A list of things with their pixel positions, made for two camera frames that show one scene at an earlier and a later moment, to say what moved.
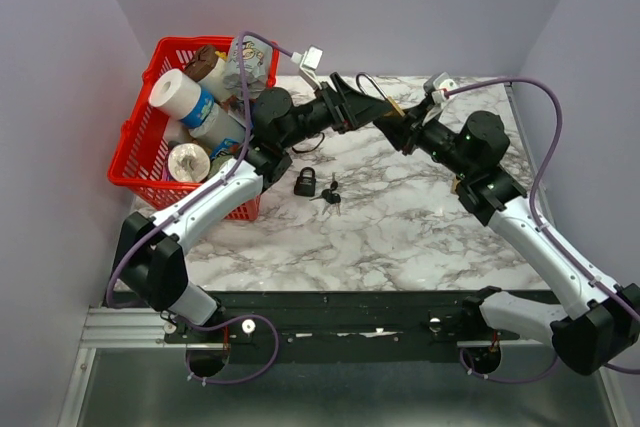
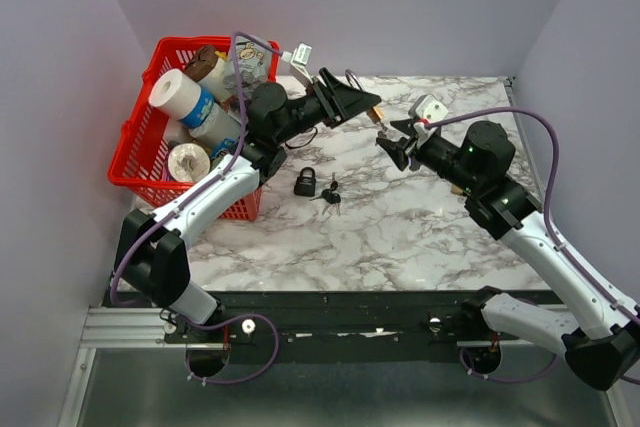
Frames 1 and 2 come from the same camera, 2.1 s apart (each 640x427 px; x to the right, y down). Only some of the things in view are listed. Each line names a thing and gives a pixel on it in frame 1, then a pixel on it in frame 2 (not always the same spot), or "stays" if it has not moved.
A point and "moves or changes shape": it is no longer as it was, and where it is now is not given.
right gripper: [405, 135] → [397, 150]
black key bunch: [330, 197] stays
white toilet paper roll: [175, 94] stays
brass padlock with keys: [395, 108] moves or changes shape
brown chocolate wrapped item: [202, 64] stays
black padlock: [305, 186] stays
